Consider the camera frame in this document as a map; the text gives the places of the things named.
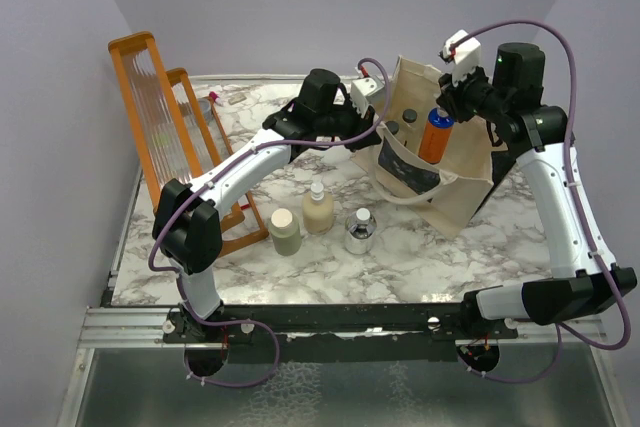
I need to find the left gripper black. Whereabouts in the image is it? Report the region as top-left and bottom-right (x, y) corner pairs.
(316, 94), (382, 153)

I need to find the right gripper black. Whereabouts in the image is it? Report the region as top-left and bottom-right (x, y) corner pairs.
(439, 57), (510, 123)

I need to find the orange bottle blue cap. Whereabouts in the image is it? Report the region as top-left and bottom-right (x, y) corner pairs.
(418, 107), (454, 164)

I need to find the beige canvas tote bag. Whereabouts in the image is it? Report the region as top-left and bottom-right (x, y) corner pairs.
(354, 56), (515, 239)

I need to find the silver chrome bottle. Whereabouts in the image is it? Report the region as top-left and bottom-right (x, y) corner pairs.
(344, 208), (377, 255)

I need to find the green bottle cream lid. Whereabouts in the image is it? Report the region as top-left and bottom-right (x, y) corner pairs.
(268, 208), (302, 256)

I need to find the clear bottle black cap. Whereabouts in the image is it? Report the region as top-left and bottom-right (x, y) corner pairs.
(402, 109), (418, 128)

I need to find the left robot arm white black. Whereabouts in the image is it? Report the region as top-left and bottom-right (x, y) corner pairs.
(152, 68), (391, 342)

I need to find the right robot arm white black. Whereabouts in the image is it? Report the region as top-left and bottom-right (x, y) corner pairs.
(437, 37), (637, 338)

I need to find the beige pump lotion bottle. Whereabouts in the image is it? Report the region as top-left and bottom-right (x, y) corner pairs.
(302, 181), (334, 234)

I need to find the small pink white tube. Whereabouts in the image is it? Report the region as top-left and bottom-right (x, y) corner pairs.
(209, 91), (222, 104)

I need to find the grey tape roll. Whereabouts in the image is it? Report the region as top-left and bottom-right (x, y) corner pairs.
(198, 98), (214, 123)

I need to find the short orange wooden rack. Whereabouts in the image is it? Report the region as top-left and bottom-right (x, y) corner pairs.
(164, 67), (271, 258)

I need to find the tall orange wooden rack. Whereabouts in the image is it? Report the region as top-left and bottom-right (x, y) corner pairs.
(108, 31), (231, 208)

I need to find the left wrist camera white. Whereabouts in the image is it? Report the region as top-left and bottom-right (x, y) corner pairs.
(350, 77), (386, 118)

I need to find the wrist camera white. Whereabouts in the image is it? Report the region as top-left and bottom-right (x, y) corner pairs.
(350, 77), (386, 118)
(439, 30), (481, 86)

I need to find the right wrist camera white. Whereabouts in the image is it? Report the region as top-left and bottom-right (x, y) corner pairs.
(439, 30), (481, 86)

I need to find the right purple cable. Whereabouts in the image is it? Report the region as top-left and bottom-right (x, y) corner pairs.
(449, 19), (632, 384)

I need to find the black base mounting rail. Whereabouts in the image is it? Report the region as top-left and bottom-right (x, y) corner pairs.
(162, 301), (521, 366)

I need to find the aluminium frame rail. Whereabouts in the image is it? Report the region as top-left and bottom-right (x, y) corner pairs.
(79, 307), (608, 349)

